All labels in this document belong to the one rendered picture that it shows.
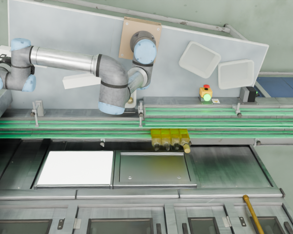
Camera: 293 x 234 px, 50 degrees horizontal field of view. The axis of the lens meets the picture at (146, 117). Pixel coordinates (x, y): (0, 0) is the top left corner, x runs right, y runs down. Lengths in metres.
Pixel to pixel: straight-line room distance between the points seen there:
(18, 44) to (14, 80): 0.15
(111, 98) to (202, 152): 0.99
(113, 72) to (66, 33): 0.78
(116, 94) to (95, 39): 0.74
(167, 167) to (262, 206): 0.56
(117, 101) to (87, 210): 0.66
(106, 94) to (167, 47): 0.79
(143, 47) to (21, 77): 0.62
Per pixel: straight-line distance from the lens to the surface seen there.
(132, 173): 1.85
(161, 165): 1.92
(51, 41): 2.02
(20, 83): 1.40
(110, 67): 1.27
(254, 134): 2.18
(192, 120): 2.02
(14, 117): 2.16
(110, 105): 1.31
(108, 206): 1.72
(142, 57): 1.65
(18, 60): 1.37
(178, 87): 2.09
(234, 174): 1.99
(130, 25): 1.85
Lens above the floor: 2.64
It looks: 61 degrees down
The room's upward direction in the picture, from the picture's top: 175 degrees clockwise
